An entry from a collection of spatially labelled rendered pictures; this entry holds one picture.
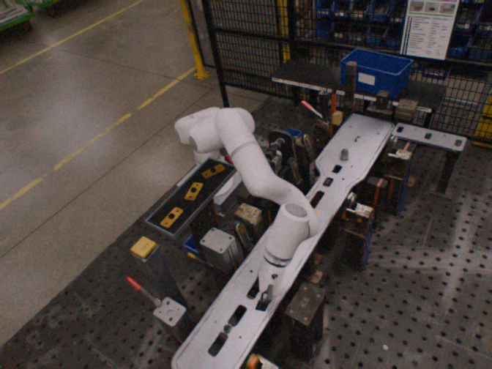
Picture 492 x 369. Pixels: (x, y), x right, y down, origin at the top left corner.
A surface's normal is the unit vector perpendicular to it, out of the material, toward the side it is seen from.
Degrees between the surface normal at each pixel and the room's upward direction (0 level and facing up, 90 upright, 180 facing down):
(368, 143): 0
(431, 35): 90
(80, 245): 0
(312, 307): 0
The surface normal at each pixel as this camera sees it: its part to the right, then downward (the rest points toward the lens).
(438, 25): -0.55, 0.64
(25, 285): -0.14, -0.71
